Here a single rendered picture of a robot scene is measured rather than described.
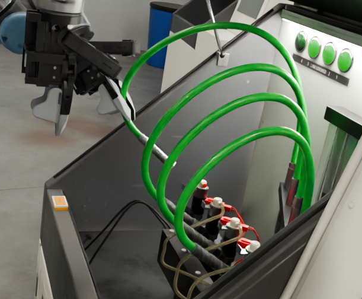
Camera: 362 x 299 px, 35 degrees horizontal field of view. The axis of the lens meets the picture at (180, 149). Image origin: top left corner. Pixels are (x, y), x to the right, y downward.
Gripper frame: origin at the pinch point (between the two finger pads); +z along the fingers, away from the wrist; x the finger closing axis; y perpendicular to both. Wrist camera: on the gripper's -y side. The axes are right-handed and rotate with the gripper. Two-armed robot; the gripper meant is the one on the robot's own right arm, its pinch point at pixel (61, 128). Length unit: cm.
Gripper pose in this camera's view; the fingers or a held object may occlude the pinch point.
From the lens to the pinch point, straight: 102.7
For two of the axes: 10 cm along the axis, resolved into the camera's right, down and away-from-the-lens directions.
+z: -1.6, 9.3, 3.4
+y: -9.3, -0.3, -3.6
